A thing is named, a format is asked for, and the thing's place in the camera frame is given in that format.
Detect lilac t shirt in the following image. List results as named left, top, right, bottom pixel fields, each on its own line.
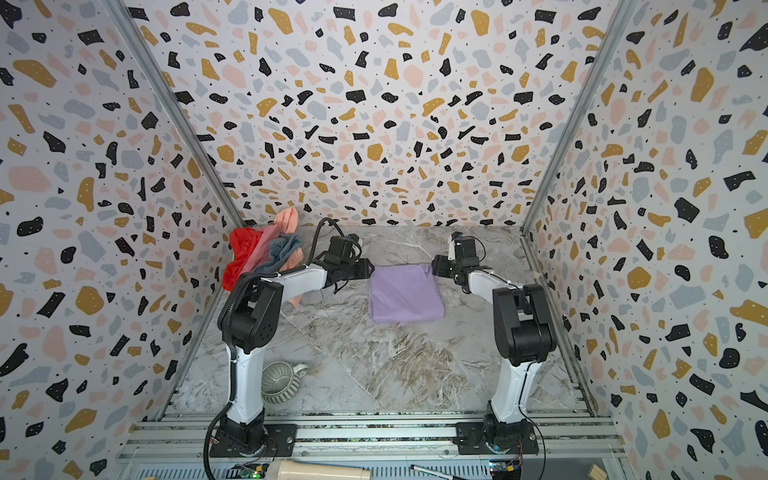
left=369, top=264, right=445, bottom=324

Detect salmon t shirt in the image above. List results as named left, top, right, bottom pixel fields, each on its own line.
left=275, top=207, right=304, bottom=271

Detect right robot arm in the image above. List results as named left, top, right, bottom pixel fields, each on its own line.
left=432, top=232, right=557, bottom=455

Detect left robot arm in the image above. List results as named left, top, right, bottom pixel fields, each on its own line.
left=214, top=234, right=375, bottom=454

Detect grey blue t shirt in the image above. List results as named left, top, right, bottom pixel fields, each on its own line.
left=253, top=234, right=304, bottom=274

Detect pink t shirt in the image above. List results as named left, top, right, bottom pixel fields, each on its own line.
left=241, top=224, right=282, bottom=273

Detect red t shirt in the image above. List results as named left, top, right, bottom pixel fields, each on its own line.
left=222, top=228, right=263, bottom=292

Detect grey ribbed ceramic mug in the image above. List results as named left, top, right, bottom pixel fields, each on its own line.
left=261, top=361, right=309, bottom=405

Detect beige cylinder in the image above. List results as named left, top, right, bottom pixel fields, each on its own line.
left=265, top=459, right=372, bottom=480

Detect black pen tool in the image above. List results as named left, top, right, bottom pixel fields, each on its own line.
left=410, top=464, right=463, bottom=480

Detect green circuit board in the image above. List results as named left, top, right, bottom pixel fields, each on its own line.
left=230, top=462, right=269, bottom=480

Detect small wooden block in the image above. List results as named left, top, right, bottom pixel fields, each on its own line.
left=588, top=464, right=608, bottom=480

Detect black corrugated cable conduit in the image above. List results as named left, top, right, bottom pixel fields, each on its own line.
left=202, top=217, right=346, bottom=480

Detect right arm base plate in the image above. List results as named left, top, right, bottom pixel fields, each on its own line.
left=452, top=420, right=540, bottom=455

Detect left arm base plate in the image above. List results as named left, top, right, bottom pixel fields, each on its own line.
left=209, top=423, right=298, bottom=459

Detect right circuit board wires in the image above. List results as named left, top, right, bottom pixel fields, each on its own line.
left=488, top=458, right=523, bottom=480

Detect left corner aluminium post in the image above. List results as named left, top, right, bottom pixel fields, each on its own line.
left=102, top=0, right=245, bottom=228

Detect corner aluminium post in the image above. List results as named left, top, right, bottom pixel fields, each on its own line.
left=102, top=0, right=245, bottom=228
left=521, top=0, right=639, bottom=236

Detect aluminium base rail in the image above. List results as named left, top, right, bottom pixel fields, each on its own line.
left=116, top=410, right=625, bottom=466

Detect right corner aluminium post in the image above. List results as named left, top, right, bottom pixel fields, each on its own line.
left=521, top=0, right=639, bottom=236

